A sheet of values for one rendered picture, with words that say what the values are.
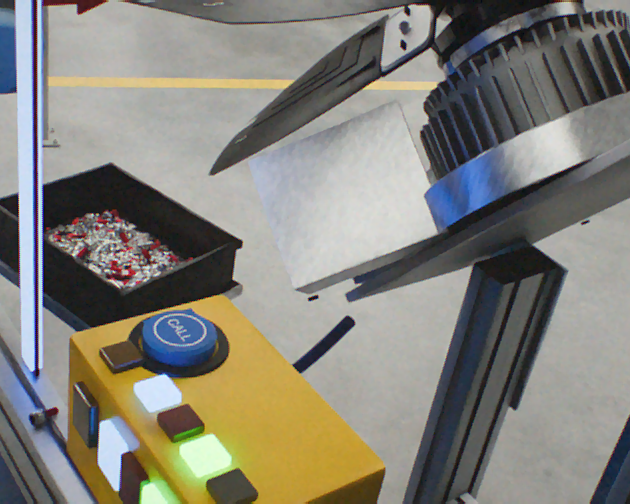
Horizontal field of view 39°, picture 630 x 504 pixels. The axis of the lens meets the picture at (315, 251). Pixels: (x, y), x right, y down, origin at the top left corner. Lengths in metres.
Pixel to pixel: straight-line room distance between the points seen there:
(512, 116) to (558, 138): 0.06
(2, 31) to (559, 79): 0.46
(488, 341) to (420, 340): 1.42
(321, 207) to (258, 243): 1.83
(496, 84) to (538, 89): 0.04
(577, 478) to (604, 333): 0.63
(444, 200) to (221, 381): 0.35
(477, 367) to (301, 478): 0.57
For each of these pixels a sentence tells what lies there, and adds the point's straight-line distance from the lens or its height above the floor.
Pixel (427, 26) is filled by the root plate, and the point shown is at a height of 1.13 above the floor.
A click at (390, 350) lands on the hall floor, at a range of 2.32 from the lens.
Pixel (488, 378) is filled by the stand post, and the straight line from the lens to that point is 1.02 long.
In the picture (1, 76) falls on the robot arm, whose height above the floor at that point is 1.06.
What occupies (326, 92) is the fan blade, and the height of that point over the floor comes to 1.03.
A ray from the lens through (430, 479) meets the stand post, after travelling 1.11.
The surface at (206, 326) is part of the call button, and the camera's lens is 0.50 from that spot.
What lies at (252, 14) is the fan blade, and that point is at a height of 1.19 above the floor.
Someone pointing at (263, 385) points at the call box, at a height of 1.07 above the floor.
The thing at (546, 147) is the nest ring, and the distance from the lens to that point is 0.72.
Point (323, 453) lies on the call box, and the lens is 0.45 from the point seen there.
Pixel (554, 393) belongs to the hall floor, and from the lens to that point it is 2.36.
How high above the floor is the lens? 1.38
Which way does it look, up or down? 31 degrees down
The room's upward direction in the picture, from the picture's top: 11 degrees clockwise
